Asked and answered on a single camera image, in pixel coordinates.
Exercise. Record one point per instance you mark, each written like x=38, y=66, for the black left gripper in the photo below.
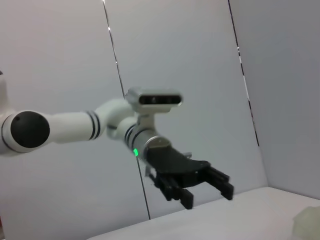
x=175, y=165

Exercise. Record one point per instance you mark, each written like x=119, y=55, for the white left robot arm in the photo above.
x=70, y=125

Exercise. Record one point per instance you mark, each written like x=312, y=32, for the green glass fruit plate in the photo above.
x=308, y=222

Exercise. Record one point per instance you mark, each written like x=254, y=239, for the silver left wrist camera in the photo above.
x=155, y=100

